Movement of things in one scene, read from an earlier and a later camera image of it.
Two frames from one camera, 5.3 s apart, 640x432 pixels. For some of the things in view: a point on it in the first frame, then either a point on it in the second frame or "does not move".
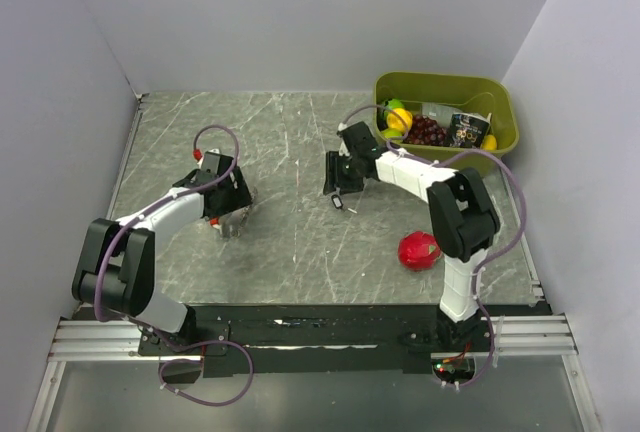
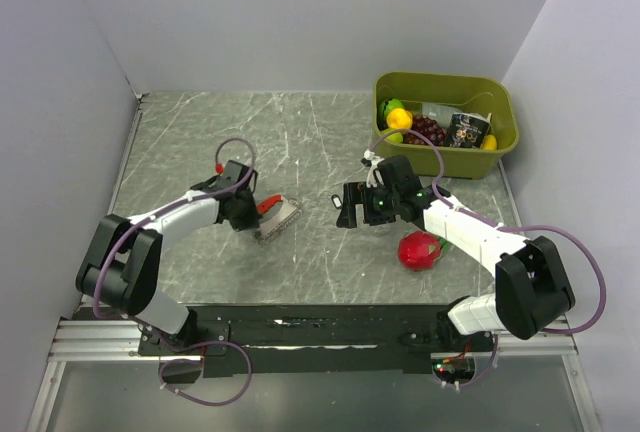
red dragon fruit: (418, 250) does not move
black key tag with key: (338, 204) does not move
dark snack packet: (468, 130) does not move
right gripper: (334, 177) to (360, 193)
